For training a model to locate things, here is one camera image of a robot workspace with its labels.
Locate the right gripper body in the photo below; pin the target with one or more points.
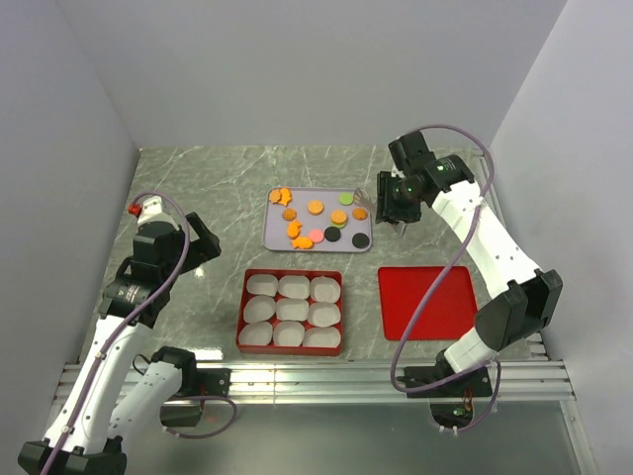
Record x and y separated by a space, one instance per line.
395 199

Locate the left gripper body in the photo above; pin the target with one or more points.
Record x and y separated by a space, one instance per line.
173 264

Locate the metal tongs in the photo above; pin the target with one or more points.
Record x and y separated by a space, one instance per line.
362 199

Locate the orange dotted round cookie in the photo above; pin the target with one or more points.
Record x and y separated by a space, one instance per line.
338 216

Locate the black sandwich cookie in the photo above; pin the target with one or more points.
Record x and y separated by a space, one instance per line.
332 234
360 240

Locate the orange fish cookie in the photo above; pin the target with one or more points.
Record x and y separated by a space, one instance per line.
293 229
302 242

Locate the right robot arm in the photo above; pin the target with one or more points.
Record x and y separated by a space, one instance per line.
523 296

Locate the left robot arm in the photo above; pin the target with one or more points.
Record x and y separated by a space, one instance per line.
90 431

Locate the green macaron upper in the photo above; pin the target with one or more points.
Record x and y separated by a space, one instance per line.
346 199

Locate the green macaron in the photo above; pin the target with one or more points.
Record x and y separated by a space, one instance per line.
346 199
339 224

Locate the green macaron lower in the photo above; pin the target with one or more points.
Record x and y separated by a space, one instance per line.
339 224

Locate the white paper cup top left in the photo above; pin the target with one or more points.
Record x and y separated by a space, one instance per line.
262 285

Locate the white paper cup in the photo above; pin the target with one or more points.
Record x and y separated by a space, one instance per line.
295 310
329 337
294 287
257 334
323 315
325 290
259 308
262 285
289 333

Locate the lavender tray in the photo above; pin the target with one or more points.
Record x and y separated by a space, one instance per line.
274 228

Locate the white paper cup middle left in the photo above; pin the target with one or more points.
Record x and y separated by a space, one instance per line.
259 308

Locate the orange round sandwich cookie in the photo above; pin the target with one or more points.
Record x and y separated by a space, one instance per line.
315 207

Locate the orange flower cookie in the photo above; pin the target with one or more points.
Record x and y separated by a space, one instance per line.
274 196

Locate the pink macaron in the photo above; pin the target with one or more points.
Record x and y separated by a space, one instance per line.
316 236

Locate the orange fish cookie corner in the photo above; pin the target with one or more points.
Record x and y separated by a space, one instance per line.
285 196

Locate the white paper cup top middle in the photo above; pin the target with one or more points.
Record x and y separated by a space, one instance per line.
294 287

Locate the white paper cup bottom left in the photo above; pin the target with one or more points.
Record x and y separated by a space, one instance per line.
257 334

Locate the red box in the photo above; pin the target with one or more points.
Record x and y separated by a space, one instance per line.
271 348

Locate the white paper cup centre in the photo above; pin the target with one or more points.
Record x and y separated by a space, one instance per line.
295 310

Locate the white paper cup top right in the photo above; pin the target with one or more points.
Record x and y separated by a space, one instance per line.
325 290

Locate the white paper cup bottom middle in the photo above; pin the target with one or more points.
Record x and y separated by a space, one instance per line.
289 333

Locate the white paper cup middle right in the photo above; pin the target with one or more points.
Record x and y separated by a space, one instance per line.
323 315

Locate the white paper cup bottom right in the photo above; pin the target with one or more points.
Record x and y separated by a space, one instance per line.
329 337

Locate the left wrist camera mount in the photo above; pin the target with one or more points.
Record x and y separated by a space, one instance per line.
150 210

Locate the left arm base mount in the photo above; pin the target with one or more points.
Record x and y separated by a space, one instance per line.
183 410

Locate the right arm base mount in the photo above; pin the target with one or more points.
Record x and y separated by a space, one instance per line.
456 403

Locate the aluminium rail frame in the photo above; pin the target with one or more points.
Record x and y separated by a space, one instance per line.
227 186

